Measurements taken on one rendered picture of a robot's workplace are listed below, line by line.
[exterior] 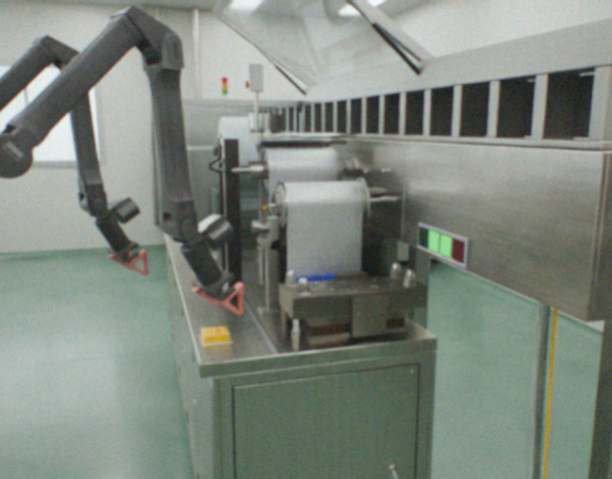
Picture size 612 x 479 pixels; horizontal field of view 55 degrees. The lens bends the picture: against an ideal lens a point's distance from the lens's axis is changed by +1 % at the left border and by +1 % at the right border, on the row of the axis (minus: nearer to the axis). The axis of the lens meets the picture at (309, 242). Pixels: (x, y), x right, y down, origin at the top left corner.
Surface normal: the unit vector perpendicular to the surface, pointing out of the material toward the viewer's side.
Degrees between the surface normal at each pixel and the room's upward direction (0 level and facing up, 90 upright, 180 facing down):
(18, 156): 90
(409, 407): 90
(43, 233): 90
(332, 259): 90
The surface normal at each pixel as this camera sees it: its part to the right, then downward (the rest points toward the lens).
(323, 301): 0.28, 0.19
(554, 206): -0.96, 0.06
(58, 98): 0.63, 0.11
